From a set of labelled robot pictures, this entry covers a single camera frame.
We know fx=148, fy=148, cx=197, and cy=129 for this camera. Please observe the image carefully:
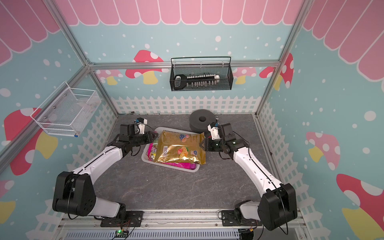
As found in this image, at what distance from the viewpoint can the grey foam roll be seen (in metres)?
1.08

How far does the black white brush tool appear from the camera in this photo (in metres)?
0.89

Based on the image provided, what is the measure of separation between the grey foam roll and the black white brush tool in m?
0.29

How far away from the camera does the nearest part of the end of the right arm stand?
57 centimetres
